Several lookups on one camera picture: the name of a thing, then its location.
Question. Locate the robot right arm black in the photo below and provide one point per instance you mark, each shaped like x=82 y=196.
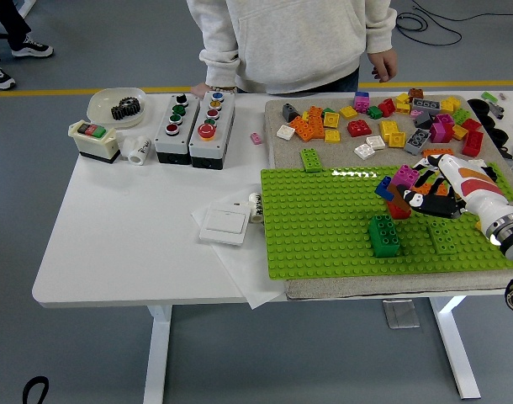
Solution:
x=506 y=229

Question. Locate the person's right hand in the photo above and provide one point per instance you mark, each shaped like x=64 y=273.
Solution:
x=201 y=89

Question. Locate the black gear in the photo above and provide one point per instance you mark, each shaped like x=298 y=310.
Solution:
x=118 y=113
x=130 y=105

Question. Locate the metal floor plate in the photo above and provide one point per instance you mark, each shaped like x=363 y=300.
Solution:
x=401 y=313

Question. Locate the grey control box emergency stop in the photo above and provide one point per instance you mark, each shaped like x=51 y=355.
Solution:
x=210 y=143

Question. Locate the red square brick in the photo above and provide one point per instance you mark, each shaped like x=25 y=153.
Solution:
x=359 y=128

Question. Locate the light green small flat piece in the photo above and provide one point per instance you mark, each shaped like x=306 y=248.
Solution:
x=489 y=97

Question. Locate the light green flat long brick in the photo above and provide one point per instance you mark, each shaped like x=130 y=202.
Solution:
x=442 y=240

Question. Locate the person's left forearm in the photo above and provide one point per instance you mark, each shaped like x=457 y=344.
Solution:
x=380 y=33

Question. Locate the green baseplate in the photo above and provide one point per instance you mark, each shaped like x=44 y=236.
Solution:
x=307 y=219

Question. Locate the grey long brick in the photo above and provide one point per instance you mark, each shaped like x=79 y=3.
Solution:
x=426 y=105
x=417 y=141

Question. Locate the cream switch box red green buttons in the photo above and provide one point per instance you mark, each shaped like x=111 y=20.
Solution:
x=92 y=143

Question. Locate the pink square brick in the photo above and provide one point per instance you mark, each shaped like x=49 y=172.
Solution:
x=405 y=174
x=361 y=105

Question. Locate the orange long brick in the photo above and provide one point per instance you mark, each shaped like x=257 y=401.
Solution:
x=442 y=190
x=437 y=152
x=302 y=128

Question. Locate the person's right forearm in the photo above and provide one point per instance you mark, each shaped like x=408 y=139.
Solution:
x=218 y=63

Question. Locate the white tube with writing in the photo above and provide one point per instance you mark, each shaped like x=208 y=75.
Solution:
x=256 y=208
x=139 y=150

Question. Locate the grey four-button control box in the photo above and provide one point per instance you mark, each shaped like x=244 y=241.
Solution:
x=176 y=126

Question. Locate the brown brick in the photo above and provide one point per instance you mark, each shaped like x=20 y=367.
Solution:
x=396 y=197
x=416 y=93

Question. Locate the dark grey sloped brick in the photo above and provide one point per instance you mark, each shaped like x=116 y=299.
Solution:
x=290 y=113

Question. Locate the white table leg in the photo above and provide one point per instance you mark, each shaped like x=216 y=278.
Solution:
x=157 y=357
x=454 y=345

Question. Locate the white bowl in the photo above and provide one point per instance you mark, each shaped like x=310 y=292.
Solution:
x=101 y=103

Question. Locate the white small brick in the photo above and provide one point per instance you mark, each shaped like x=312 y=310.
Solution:
x=477 y=163

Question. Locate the robot right hand white shell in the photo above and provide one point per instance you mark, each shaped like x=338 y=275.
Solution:
x=479 y=198

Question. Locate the grey metal clip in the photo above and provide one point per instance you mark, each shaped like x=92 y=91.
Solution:
x=497 y=110

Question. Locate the person's left hand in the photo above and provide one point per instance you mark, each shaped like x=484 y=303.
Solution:
x=384 y=65

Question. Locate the white paper sheet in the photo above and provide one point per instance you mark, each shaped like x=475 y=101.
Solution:
x=239 y=269

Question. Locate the red long brick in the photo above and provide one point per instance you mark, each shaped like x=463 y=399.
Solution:
x=399 y=213

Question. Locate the dark green tall brick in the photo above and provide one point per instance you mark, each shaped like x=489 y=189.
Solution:
x=384 y=237

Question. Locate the white wall switch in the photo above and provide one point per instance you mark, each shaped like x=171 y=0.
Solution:
x=223 y=227

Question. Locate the plain white tube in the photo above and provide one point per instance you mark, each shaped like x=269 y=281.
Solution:
x=125 y=145

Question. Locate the blue brick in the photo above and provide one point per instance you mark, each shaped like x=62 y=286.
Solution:
x=382 y=188
x=362 y=95

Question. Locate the black gear-shaped block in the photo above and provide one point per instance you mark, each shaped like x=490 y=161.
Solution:
x=490 y=171

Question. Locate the white square brick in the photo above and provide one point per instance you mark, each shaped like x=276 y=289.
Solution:
x=375 y=143
x=364 y=152
x=286 y=132

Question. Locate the magenta brick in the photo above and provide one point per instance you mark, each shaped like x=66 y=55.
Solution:
x=440 y=134
x=443 y=119

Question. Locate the person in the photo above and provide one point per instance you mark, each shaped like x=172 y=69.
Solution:
x=29 y=47
x=290 y=42

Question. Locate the light green six-stud brick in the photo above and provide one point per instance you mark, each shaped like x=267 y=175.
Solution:
x=311 y=160

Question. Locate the yellow square brick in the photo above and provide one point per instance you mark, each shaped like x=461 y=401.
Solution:
x=333 y=136
x=348 y=112
x=331 y=120

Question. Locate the small pink brick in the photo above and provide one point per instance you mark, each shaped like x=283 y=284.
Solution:
x=416 y=114
x=256 y=138

